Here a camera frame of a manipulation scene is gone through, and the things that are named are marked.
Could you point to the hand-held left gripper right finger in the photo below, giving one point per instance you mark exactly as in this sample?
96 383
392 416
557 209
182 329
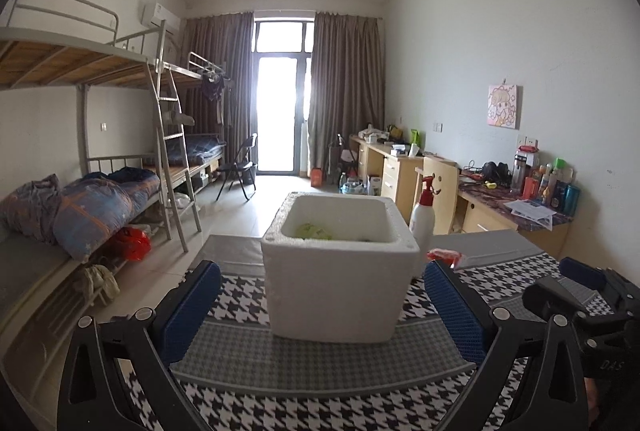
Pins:
455 311

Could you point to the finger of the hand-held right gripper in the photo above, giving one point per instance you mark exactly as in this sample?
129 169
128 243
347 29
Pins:
582 273
545 296

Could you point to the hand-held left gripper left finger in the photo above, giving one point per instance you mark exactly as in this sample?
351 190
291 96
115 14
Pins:
190 306

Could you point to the white foam box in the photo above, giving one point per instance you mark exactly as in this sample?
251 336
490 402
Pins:
340 291

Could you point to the red snack packet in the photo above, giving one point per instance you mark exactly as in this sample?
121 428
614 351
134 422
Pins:
445 256

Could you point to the printed paper sheets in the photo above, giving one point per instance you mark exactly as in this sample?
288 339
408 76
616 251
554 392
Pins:
530 211

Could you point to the red plastic bag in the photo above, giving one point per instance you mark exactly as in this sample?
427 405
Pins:
132 243

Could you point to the row of toiletry bottles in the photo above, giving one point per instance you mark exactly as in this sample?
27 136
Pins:
555 191

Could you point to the beige cloth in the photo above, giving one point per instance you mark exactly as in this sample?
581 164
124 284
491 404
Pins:
100 283

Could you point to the wooden desk with dark cover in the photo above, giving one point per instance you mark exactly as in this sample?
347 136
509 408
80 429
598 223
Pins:
487 221

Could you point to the white spray bottle red top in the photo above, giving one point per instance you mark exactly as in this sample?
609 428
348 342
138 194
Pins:
422 221

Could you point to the wooden chair with smiley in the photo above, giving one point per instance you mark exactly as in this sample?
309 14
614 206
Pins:
447 196

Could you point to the black headphones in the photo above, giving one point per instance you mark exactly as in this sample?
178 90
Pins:
492 171

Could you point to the houndstooth table cloth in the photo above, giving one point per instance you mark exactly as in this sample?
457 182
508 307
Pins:
310 371

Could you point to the blue plaid quilt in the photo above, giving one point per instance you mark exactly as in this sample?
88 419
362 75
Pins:
90 211

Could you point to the light wooden desk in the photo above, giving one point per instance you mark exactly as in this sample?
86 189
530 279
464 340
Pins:
395 176

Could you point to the dark blue checked bedding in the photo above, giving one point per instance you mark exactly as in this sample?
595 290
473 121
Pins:
200 146

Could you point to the black folding chair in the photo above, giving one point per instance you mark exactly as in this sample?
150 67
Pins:
247 146

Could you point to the green paper bag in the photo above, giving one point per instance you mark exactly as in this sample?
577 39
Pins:
415 137

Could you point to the orange bag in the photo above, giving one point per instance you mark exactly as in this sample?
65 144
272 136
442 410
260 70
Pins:
316 177

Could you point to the grey cloth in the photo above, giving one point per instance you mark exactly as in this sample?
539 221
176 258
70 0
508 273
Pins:
180 117

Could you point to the metal bed ladder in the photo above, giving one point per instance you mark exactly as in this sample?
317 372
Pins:
169 99

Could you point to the glass balcony door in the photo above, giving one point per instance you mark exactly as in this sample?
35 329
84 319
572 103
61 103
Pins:
280 111

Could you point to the dark hanging clothes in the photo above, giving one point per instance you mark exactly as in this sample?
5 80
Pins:
212 88

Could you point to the small metal bunk bed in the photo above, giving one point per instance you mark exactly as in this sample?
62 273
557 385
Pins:
192 72

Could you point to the brown curtain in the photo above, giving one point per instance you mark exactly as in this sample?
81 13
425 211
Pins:
345 86
235 76

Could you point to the large metal bunk bed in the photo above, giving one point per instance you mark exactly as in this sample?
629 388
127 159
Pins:
60 61

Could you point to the white air conditioner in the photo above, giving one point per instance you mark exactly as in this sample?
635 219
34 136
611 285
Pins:
157 16

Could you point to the white double wall socket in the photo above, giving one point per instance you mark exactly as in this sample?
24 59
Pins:
529 143

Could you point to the cartoon wall picture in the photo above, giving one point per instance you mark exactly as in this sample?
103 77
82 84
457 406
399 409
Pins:
505 106

